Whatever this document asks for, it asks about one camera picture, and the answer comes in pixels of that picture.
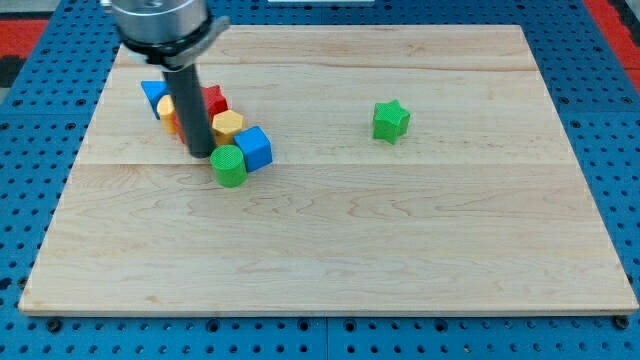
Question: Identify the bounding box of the green cylinder block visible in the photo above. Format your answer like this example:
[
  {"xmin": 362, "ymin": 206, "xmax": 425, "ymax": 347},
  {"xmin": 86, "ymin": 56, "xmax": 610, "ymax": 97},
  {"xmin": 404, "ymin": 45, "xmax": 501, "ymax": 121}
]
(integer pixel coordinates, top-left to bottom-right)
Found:
[{"xmin": 210, "ymin": 145, "xmax": 248, "ymax": 188}]

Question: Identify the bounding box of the green star block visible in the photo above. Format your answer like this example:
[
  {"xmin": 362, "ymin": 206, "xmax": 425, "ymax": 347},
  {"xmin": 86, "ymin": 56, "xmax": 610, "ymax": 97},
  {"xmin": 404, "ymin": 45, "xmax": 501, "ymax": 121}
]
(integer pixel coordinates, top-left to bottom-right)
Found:
[{"xmin": 372, "ymin": 99, "xmax": 411, "ymax": 144}]

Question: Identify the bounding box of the blue triangle block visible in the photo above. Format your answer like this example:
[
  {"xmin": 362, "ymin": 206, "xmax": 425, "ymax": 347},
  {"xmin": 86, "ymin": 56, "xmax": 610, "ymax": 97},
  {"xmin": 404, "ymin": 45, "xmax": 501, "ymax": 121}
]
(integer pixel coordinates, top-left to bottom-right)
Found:
[{"xmin": 140, "ymin": 80, "xmax": 169, "ymax": 120}]

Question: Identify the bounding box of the yellow round block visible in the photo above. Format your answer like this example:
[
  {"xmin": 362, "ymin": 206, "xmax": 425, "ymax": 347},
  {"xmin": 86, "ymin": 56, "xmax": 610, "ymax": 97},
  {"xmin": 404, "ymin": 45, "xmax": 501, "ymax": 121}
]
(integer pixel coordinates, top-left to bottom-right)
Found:
[{"xmin": 156, "ymin": 95, "xmax": 177, "ymax": 135}]

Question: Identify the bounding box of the red block behind rod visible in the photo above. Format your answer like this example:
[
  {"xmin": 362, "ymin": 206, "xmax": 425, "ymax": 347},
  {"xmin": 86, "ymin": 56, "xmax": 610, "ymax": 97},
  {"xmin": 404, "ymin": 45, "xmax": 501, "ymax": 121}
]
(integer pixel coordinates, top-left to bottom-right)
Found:
[{"xmin": 173, "ymin": 115, "xmax": 186, "ymax": 145}]

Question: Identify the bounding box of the yellow hexagon block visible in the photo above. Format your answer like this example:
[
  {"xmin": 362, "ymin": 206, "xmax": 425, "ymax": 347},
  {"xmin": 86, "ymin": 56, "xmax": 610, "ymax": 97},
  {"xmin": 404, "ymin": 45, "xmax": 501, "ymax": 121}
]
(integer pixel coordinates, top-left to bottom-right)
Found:
[{"xmin": 212, "ymin": 110, "xmax": 246, "ymax": 146}]

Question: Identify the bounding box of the blue cube block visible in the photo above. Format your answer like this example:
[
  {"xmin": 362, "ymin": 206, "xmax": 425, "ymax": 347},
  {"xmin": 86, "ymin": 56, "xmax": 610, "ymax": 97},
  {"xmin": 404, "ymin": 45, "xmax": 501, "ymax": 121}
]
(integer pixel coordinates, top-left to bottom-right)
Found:
[{"xmin": 234, "ymin": 126, "xmax": 273, "ymax": 172}]

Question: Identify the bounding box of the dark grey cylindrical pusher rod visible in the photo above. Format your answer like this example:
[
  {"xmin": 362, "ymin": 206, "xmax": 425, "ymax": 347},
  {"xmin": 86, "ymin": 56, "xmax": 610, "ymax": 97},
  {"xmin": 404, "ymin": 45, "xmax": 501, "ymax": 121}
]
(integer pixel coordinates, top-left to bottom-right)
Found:
[{"xmin": 163, "ymin": 64, "xmax": 216, "ymax": 158}]

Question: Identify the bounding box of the red star block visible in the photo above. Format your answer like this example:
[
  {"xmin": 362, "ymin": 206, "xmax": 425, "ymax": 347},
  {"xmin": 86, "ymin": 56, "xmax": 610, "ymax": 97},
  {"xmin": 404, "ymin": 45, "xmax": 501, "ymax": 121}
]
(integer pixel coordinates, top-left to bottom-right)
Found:
[{"xmin": 201, "ymin": 85, "xmax": 229, "ymax": 122}]

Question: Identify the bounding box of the light wooden board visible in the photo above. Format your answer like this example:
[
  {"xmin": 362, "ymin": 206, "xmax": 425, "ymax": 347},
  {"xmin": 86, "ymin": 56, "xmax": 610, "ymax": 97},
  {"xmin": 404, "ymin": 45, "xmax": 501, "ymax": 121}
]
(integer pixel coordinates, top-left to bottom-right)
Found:
[{"xmin": 19, "ymin": 25, "xmax": 638, "ymax": 317}]

